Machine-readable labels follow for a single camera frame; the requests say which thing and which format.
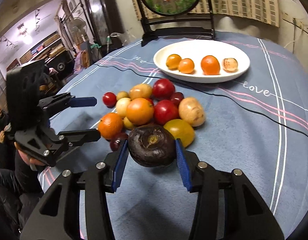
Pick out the dark framed cabinet door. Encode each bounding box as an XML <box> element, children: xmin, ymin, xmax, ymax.
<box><xmin>85</xmin><ymin>0</ymin><xmax>124</xmax><ymax>56</ymax></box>

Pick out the green-yellow round fruit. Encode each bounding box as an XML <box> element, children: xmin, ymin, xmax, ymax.
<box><xmin>164</xmin><ymin>119</ymin><xmax>195</xmax><ymax>147</ymax></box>

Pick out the pale red-streaked round fruit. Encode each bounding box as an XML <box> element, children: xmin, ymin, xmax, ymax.
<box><xmin>222</xmin><ymin>58</ymin><xmax>238</xmax><ymax>73</ymax></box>

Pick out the pale tan oval fruit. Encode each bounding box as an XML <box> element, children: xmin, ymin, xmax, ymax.
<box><xmin>178</xmin><ymin>97</ymin><xmax>206</xmax><ymax>127</ymax></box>

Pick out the rough-skinned orange mandarin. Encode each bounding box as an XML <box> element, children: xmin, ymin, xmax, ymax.
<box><xmin>98</xmin><ymin>113</ymin><xmax>124</xmax><ymax>140</ymax></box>

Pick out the pale yellow round fruit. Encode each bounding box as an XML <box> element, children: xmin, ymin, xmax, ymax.
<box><xmin>115</xmin><ymin>98</ymin><xmax>131</xmax><ymax>118</ymax></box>

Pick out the tan fruit top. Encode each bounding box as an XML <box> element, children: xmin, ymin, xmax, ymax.
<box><xmin>129</xmin><ymin>83</ymin><xmax>152</xmax><ymax>100</ymax></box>

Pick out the standing electric fan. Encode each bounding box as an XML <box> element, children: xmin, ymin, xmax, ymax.
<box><xmin>68</xmin><ymin>17</ymin><xmax>89</xmax><ymax>46</ymax></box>

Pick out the small orange with stem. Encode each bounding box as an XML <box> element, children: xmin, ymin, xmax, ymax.
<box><xmin>178</xmin><ymin>58</ymin><xmax>194</xmax><ymax>74</ymax></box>

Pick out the round painted screen black stand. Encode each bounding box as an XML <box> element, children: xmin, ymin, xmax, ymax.
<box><xmin>135</xmin><ymin>0</ymin><xmax>216</xmax><ymax>47</ymax></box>

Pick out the large dark purple fruit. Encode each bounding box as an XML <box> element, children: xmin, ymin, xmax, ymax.
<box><xmin>128</xmin><ymin>124</ymin><xmax>176</xmax><ymax>167</ymax></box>

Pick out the black cable on table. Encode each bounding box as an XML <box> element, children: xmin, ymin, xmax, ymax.
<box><xmin>94</xmin><ymin>63</ymin><xmax>308</xmax><ymax>141</ymax></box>

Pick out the person's left hand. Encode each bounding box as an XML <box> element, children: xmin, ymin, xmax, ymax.
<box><xmin>14</xmin><ymin>142</ymin><xmax>45</xmax><ymax>166</ymax></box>

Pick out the large orange mandarin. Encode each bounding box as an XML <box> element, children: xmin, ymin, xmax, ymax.
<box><xmin>200</xmin><ymin>55</ymin><xmax>221</xmax><ymax>75</ymax></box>

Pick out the small tan fruit back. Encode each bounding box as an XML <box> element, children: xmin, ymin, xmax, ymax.
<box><xmin>116</xmin><ymin>91</ymin><xmax>130</xmax><ymax>101</ymax></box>

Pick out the dark purple plum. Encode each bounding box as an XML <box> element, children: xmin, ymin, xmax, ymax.
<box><xmin>110</xmin><ymin>133</ymin><xmax>129</xmax><ymax>151</ymax></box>

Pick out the small yellow-green fruit centre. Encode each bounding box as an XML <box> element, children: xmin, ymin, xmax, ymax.
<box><xmin>123</xmin><ymin>116</ymin><xmax>135</xmax><ymax>130</ymax></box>

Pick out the wooden shelf unit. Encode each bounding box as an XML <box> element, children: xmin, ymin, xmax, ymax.
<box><xmin>6</xmin><ymin>31</ymin><xmax>66</xmax><ymax>71</ymax></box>

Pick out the red plum right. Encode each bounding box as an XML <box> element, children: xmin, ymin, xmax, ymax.
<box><xmin>154</xmin><ymin>100</ymin><xmax>179</xmax><ymax>126</ymax></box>

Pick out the orange fruit green navel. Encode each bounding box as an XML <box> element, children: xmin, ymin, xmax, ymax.
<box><xmin>166</xmin><ymin>54</ymin><xmax>182</xmax><ymax>70</ymax></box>

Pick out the smooth orange centre fruit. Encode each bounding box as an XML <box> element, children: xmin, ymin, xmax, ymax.
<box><xmin>126</xmin><ymin>98</ymin><xmax>154</xmax><ymax>126</ymax></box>

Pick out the small dark red plum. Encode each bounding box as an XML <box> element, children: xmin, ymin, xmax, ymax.
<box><xmin>170</xmin><ymin>92</ymin><xmax>184</xmax><ymax>107</ymax></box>

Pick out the wall power strip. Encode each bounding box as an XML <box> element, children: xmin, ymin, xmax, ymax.
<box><xmin>282</xmin><ymin>12</ymin><xmax>308</xmax><ymax>34</ymax></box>

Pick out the white oval plate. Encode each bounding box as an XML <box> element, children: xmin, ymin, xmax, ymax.
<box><xmin>153</xmin><ymin>40</ymin><xmax>250</xmax><ymax>83</ymax></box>

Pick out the red plum top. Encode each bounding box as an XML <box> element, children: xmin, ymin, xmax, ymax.
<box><xmin>152</xmin><ymin>79</ymin><xmax>175</xmax><ymax>100</ymax></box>

